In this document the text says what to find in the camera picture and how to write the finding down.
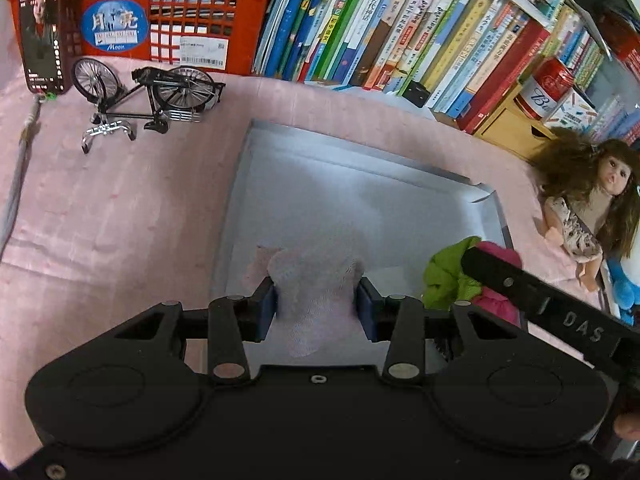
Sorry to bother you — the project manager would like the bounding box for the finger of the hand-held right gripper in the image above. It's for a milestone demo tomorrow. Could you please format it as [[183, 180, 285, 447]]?
[[461, 241, 640, 392]]

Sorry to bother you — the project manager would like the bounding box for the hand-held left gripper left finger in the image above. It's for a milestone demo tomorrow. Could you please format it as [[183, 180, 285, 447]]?
[[114, 277, 279, 386]]

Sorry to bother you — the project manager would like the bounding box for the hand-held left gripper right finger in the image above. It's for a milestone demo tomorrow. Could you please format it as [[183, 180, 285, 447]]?
[[356, 276, 522, 386]]

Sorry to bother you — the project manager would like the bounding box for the pale pink mesh cloth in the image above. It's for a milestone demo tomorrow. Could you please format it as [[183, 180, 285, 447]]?
[[244, 232, 369, 359]]

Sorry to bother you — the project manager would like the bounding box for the pink and green plush toy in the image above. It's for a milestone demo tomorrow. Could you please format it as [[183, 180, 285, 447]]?
[[422, 236, 524, 326]]

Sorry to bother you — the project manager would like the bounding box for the grey storage box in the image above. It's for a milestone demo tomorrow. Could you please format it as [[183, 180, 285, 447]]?
[[212, 119, 514, 362]]

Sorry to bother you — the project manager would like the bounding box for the brown-haired doll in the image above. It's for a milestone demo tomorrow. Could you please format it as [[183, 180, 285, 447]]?
[[530, 127, 640, 294]]

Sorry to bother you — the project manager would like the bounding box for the blue plush toy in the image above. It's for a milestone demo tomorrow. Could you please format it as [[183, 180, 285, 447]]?
[[607, 257, 640, 327]]

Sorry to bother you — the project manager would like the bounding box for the small wooden drawer box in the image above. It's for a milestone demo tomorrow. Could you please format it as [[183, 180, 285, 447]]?
[[472, 82, 557, 162]]

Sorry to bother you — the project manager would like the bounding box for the pink blanket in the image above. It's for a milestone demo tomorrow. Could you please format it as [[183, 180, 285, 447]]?
[[0, 55, 610, 467]]

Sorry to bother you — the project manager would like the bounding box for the white box with colourful print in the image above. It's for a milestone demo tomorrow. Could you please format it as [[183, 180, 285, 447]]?
[[542, 87, 597, 137]]

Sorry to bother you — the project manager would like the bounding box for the red can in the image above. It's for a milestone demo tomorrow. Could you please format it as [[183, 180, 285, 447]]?
[[515, 57, 576, 121]]

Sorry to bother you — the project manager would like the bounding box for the small black box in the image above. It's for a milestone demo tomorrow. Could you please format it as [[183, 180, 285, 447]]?
[[400, 80, 432, 109]]

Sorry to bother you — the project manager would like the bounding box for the black model bicycle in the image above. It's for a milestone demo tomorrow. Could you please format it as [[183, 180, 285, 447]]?
[[72, 57, 227, 155]]

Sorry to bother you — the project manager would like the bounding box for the small red basket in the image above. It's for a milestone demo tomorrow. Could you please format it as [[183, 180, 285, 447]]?
[[606, 10, 640, 62]]

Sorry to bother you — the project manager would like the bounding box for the grey gooseneck phone holder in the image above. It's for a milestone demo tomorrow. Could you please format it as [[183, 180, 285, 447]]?
[[0, 94, 45, 257]]

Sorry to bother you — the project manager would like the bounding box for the red plastic basket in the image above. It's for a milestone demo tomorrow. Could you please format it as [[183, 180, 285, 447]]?
[[7, 0, 284, 77]]

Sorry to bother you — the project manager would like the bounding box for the row of upright books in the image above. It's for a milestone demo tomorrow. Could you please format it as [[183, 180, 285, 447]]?
[[252, 0, 640, 147]]

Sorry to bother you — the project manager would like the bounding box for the smartphone in red case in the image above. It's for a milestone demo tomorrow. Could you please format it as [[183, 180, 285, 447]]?
[[17, 0, 71, 95]]

